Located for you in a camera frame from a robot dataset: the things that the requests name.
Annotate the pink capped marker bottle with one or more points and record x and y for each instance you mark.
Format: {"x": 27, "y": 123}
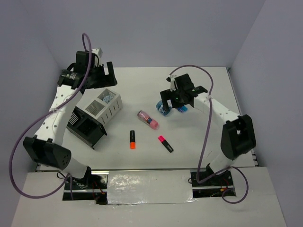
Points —
{"x": 144, "y": 117}

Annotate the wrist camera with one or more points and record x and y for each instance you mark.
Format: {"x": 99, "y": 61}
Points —
{"x": 171, "y": 80}
{"x": 98, "y": 54}

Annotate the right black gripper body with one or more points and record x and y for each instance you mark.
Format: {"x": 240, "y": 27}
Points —
{"x": 175, "y": 97}

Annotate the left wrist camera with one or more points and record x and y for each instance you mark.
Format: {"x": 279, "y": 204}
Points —
{"x": 98, "y": 54}

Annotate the pink highlighter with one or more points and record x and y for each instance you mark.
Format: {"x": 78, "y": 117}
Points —
{"x": 165, "y": 144}

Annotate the black mesh organizer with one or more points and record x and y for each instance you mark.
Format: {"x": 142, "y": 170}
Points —
{"x": 85, "y": 127}

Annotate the silver foil cover plate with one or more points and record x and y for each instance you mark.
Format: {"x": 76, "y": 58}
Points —
{"x": 149, "y": 187}

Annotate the white mesh organizer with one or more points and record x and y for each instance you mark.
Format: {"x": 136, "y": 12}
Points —
{"x": 101, "y": 111}

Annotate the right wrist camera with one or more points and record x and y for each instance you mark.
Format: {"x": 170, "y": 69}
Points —
{"x": 171, "y": 80}

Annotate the blue capped pen pack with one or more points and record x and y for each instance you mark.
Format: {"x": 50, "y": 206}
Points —
{"x": 182, "y": 109}

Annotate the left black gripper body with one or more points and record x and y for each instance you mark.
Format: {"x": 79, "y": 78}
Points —
{"x": 98, "y": 78}

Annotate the orange highlighter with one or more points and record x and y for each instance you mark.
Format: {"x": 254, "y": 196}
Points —
{"x": 132, "y": 139}

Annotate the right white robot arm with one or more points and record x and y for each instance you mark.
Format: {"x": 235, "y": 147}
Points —
{"x": 237, "y": 131}

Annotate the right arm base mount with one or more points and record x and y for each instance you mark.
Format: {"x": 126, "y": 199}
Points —
{"x": 214, "y": 187}

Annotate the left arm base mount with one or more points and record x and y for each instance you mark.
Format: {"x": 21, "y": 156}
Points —
{"x": 95, "y": 189}

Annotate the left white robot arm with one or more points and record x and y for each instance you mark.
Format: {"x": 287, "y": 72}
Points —
{"x": 45, "y": 147}

